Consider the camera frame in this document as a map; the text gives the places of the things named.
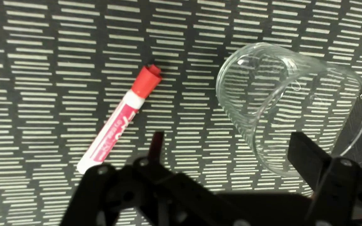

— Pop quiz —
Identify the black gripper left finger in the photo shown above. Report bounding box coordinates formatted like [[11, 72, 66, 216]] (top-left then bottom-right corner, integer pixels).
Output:
[[58, 131, 232, 226]]

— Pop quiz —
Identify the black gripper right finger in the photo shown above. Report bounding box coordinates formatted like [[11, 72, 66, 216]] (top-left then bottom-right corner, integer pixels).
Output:
[[286, 132, 362, 226]]

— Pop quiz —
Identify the red whiteboard marker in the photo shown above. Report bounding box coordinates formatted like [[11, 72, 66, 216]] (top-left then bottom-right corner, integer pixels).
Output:
[[75, 62, 164, 176]]

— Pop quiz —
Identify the grey striped carpet mat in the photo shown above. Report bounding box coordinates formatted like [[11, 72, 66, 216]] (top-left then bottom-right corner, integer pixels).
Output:
[[0, 0, 362, 226]]

